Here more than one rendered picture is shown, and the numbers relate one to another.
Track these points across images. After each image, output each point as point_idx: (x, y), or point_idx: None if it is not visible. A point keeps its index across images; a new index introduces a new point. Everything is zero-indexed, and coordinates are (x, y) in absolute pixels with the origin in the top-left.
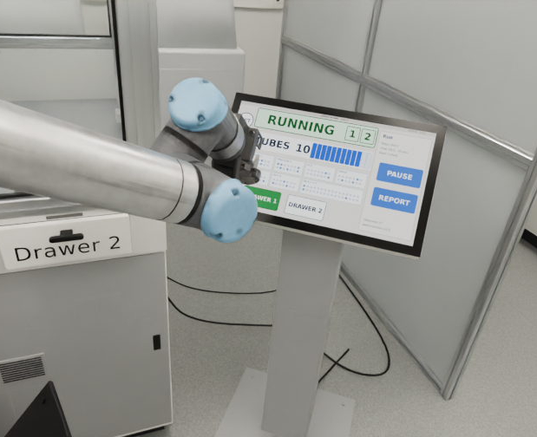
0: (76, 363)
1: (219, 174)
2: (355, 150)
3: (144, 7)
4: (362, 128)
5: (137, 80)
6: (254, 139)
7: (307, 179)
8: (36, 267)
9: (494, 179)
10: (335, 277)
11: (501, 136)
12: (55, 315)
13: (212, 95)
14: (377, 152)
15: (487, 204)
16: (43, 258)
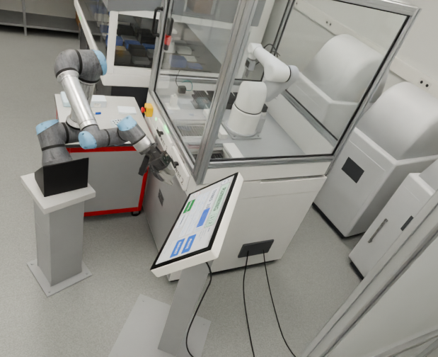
0: (166, 214)
1: (93, 132)
2: (204, 222)
3: (215, 108)
4: (214, 219)
5: (206, 132)
6: (156, 159)
7: (193, 214)
8: None
9: None
10: (181, 273)
11: None
12: (170, 189)
13: (121, 121)
14: (202, 230)
15: None
16: (173, 166)
